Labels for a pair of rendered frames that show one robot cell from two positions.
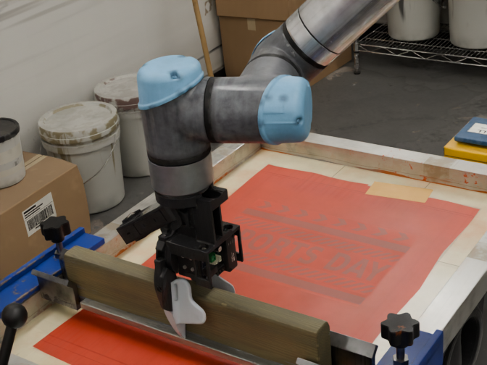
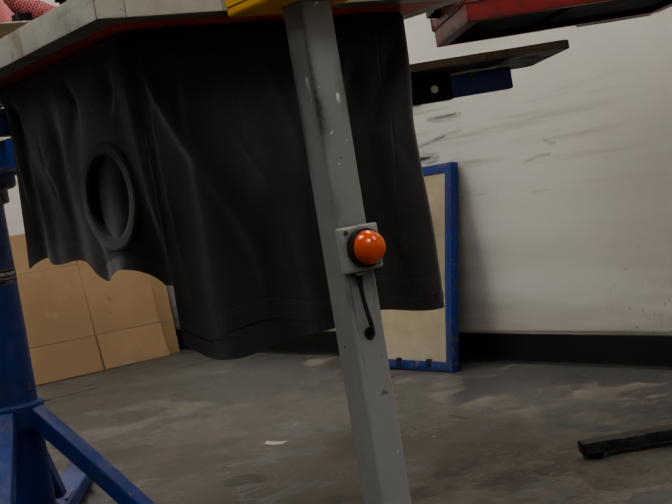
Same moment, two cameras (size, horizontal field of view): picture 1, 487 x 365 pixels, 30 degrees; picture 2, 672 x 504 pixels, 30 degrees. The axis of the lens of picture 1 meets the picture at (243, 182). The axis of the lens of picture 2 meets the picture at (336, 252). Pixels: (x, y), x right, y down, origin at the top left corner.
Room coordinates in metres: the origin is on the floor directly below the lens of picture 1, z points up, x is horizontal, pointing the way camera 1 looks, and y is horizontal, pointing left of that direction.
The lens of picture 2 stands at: (2.00, -1.78, 0.72)
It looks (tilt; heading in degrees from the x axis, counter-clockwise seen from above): 3 degrees down; 110
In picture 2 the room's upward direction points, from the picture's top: 9 degrees counter-clockwise
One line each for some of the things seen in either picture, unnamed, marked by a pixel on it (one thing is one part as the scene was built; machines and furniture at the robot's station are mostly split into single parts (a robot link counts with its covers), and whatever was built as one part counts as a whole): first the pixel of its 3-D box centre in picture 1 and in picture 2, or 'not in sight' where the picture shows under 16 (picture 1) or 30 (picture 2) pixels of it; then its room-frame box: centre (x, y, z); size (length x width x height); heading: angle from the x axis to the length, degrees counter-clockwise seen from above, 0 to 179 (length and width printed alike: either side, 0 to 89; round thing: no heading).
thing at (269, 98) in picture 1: (262, 103); not in sight; (0.96, -0.03, 1.30); 0.11 x 0.11 x 0.08; 75
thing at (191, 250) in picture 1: (194, 229); not in sight; (0.96, 0.07, 1.15); 0.09 x 0.08 x 0.12; 54
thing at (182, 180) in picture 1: (182, 169); not in sight; (0.97, 0.07, 1.23); 0.08 x 0.08 x 0.05
